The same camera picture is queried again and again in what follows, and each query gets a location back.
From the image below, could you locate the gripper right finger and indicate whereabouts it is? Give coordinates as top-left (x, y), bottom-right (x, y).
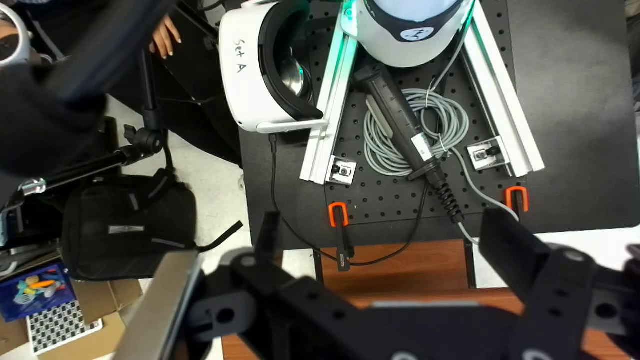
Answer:
top-left (479, 208), bottom-right (640, 360)

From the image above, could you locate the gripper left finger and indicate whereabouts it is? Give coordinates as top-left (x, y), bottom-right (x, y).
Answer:
top-left (187, 212), bottom-right (383, 360)

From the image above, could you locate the blue toy box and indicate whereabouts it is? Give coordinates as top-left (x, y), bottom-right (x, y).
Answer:
top-left (0, 262), bottom-right (79, 324)

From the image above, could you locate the orange and black clamp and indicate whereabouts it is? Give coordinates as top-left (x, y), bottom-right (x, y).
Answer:
top-left (504, 186), bottom-right (530, 222)
top-left (327, 201), bottom-right (356, 272)

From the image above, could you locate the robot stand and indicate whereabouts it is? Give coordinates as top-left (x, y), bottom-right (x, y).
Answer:
top-left (239, 0), bottom-right (640, 290)

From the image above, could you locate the cardboard box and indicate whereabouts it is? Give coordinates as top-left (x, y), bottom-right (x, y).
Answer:
top-left (0, 277), bottom-right (146, 360)

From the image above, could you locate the black bag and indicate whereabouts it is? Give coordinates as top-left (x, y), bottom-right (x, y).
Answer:
top-left (61, 168), bottom-right (246, 282)

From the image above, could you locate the black handheld pendant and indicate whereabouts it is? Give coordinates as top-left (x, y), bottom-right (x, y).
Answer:
top-left (353, 65), bottom-right (466, 224)

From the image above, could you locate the white VR headset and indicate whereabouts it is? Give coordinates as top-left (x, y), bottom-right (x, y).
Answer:
top-left (218, 0), bottom-right (331, 135)

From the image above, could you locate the checkerboard calibration board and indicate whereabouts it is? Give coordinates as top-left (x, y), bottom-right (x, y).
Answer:
top-left (26, 299), bottom-right (104, 356)

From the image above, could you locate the person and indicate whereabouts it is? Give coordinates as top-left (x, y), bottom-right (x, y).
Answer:
top-left (0, 0), bottom-right (182, 177)

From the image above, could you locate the hand controller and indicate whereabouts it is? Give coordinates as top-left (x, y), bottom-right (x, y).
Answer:
top-left (0, 2), bottom-right (33, 69)

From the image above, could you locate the black cable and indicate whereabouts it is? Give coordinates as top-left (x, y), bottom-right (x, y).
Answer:
top-left (268, 132), bottom-right (431, 267)

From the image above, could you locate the coil of grey cable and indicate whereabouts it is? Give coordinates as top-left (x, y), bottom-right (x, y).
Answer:
top-left (362, 89), bottom-right (521, 246)

